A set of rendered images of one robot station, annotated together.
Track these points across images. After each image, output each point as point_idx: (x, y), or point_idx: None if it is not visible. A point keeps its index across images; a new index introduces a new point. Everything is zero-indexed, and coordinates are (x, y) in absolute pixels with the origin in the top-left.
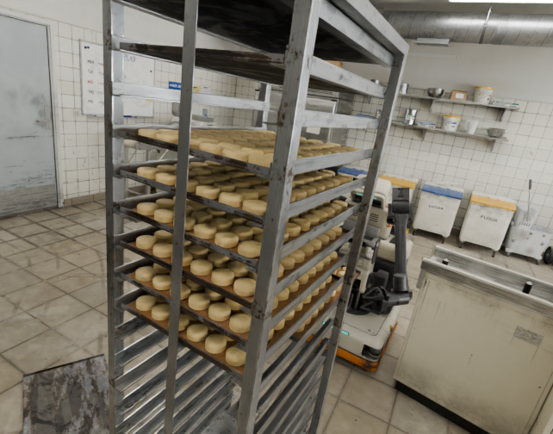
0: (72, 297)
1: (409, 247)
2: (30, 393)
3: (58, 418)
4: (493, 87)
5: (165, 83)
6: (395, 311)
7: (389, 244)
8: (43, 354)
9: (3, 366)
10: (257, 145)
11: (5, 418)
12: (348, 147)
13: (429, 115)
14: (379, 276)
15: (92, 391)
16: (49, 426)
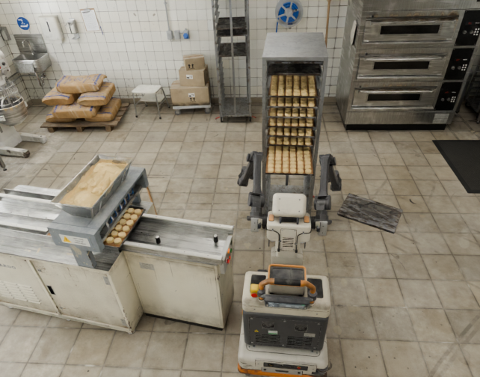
0: (477, 255)
1: (244, 283)
2: (389, 207)
3: (365, 206)
4: None
5: None
6: (242, 334)
7: (264, 272)
8: (416, 221)
9: (419, 210)
10: (288, 75)
11: (381, 200)
12: (274, 91)
13: None
14: (262, 269)
15: (371, 218)
16: (364, 203)
